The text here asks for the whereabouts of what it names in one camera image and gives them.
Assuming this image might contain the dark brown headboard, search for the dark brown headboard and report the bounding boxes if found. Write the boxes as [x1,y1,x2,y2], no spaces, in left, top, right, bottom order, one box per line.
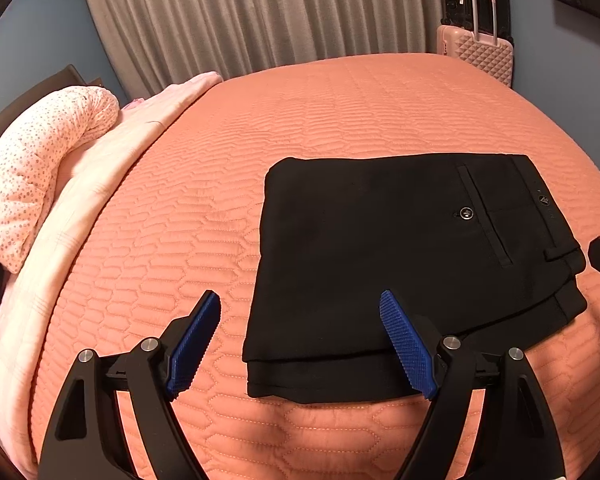
[0,64,104,162]

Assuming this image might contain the black pants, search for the black pants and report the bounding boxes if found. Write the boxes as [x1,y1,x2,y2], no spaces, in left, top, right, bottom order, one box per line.
[242,154,589,405]

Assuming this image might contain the pink quilted bedspread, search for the pink quilted bedspread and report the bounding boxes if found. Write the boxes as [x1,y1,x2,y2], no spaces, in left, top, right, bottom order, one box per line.
[27,51,600,480]

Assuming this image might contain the pink suitcase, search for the pink suitcase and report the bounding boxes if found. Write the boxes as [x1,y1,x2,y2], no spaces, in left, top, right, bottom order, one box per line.
[436,0,515,87]

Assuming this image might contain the grey curtain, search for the grey curtain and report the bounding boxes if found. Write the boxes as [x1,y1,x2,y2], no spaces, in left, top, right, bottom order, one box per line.
[78,0,449,99]

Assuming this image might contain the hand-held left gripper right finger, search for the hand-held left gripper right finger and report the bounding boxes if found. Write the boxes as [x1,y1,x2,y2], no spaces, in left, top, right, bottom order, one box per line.
[378,290,567,480]

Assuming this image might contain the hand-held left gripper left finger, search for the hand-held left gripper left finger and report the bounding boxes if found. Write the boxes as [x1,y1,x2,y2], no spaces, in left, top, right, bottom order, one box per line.
[39,290,223,480]

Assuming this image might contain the dotted pink pillow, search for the dotted pink pillow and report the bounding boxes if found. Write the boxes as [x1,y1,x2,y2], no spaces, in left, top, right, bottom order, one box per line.
[0,85,121,275]

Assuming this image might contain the light pink folded blanket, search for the light pink folded blanket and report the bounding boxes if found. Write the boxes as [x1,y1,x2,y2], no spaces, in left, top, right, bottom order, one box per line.
[0,71,225,467]

